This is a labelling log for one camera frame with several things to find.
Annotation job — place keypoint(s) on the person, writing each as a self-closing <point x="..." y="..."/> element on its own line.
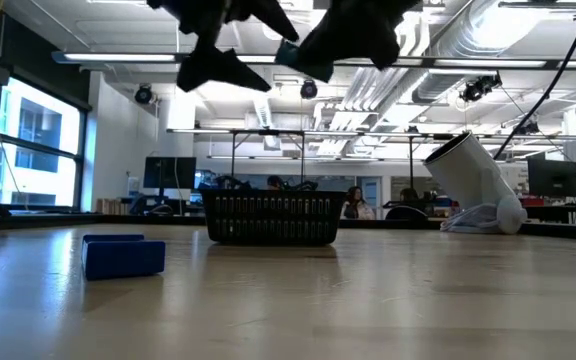
<point x="358" y="207"/>
<point x="274" y="182"/>
<point x="408" y="195"/>

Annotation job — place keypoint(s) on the black computer monitor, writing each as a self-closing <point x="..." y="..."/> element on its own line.
<point x="553" y="177"/>
<point x="169" y="172"/>

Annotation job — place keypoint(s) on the black vertical pole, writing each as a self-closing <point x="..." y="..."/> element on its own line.
<point x="411" y="165"/>

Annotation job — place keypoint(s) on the red box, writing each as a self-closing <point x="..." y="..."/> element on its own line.
<point x="533" y="201"/>

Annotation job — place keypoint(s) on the black ceiling-mounted camera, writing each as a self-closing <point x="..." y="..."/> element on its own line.
<point x="525" y="129"/>
<point x="144" y="94"/>
<point x="479" y="89"/>
<point x="309" y="89"/>

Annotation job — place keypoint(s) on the teal digital clock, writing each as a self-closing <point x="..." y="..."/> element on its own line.
<point x="285" y="54"/>

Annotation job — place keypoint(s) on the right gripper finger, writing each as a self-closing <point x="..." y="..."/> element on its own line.
<point x="343" y="45"/>
<point x="385" y="42"/>

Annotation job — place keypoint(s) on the black chair back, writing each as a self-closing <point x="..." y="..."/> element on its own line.
<point x="407" y="212"/>

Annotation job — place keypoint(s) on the black metal frame stand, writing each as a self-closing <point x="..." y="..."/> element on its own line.
<point x="268" y="132"/>

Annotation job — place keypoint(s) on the blue digital clock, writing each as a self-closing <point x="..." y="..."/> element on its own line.
<point x="123" y="260"/>

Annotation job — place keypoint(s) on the black desk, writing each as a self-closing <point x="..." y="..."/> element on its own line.
<point x="558" y="212"/>

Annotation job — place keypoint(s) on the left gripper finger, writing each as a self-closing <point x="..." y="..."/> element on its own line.
<point x="265" y="20"/>
<point x="218" y="70"/>

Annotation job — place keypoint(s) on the black slotted plastic basket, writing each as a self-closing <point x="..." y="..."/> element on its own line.
<point x="273" y="217"/>

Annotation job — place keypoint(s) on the white cylindrical bin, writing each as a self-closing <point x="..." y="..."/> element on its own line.
<point x="468" y="175"/>

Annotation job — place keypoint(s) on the crumpled white plastic bag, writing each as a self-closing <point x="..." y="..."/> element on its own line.
<point x="470" y="220"/>

